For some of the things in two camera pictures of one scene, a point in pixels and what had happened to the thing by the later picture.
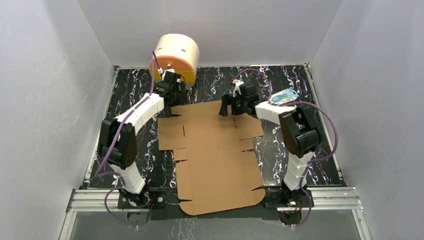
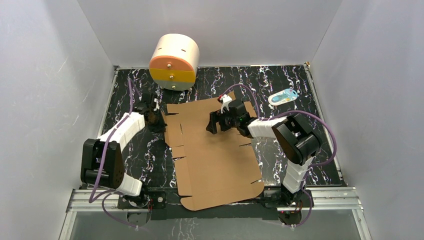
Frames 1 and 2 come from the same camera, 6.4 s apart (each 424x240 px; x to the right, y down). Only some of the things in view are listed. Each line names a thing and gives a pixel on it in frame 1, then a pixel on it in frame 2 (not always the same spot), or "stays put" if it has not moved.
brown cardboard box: x=219 y=172 stays put
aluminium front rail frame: x=320 y=199 stays put
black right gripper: x=229 y=100 → x=215 y=117
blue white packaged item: x=287 y=95 stays put
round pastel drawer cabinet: x=180 y=52 stays put
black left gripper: x=178 y=79 → x=156 y=120
